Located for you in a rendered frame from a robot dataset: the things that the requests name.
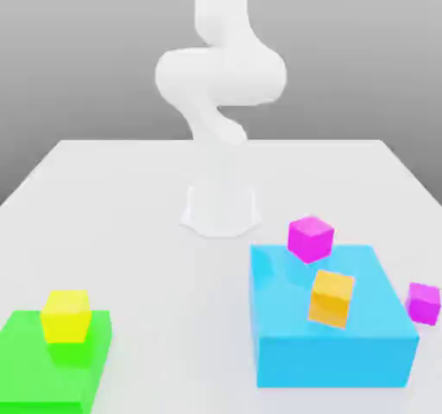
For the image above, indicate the small yellow cube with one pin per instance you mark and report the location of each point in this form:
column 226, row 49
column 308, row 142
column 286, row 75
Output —
column 65, row 321

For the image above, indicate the small orange cube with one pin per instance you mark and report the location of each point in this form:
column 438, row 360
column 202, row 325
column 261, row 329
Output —
column 329, row 303

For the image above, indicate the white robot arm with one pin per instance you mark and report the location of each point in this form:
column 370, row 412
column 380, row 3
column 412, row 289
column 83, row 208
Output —
column 221, row 76

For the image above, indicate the large green box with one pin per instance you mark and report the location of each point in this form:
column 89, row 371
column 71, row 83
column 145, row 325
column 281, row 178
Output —
column 31, row 369

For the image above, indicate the small magenta cube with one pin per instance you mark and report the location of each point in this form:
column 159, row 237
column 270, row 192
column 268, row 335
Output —
column 424, row 305
column 310, row 239

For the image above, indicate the large blue box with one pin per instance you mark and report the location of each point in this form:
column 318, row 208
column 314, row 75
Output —
column 338, row 358

